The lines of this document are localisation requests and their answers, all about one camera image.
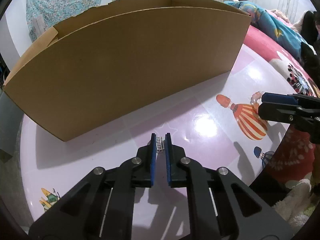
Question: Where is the blue patterned blanket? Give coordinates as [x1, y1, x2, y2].
[222, 0, 316, 62]

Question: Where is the silver rhinestone hair clip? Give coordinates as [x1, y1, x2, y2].
[156, 137, 165, 153]

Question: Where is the pink floral blanket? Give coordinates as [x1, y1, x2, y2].
[244, 26, 319, 98]

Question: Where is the brown cardboard box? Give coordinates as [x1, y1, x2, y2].
[3, 0, 251, 141]

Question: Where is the grey panel on floor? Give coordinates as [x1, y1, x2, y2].
[0, 92, 23, 163]

